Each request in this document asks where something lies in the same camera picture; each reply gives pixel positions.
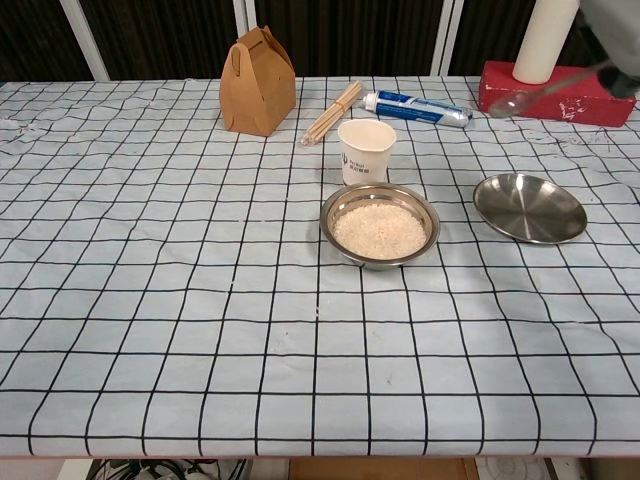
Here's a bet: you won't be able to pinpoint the steel bowl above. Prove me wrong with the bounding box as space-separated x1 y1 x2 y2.
319 182 441 272

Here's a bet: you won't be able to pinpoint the white partition post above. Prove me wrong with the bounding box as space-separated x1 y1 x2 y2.
232 0 257 39
64 0 111 81
429 0 464 76

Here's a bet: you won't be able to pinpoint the white cylinder bottle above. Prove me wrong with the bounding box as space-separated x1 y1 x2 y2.
511 0 580 85

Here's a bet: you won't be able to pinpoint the steel plate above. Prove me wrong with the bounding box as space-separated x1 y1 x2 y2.
472 172 588 245

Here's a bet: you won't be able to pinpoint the bundle of wooden sticks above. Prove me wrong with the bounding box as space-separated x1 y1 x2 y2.
301 80 364 147

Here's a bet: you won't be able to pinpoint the white paper cup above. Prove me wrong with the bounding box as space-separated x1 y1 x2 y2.
337 118 398 187

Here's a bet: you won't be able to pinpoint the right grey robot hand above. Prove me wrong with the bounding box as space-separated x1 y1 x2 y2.
579 0 640 99

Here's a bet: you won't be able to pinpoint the brown paper gable box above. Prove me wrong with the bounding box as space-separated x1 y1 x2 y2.
220 25 297 137

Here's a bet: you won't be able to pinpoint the blue checkered tablecloth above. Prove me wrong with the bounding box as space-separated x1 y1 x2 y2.
0 74 640 459

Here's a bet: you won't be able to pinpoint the red block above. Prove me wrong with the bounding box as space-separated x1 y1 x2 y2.
478 60 638 128

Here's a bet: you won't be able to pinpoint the brown cardboard box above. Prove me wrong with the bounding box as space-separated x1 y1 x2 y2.
287 457 481 480

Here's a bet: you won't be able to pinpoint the floor cables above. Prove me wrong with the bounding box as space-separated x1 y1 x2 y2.
89 457 251 480

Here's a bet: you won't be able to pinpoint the metal spoon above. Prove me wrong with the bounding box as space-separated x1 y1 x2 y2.
488 62 609 119

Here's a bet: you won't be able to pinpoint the blue white toothpaste tube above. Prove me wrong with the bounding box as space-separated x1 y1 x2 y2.
361 90 474 130

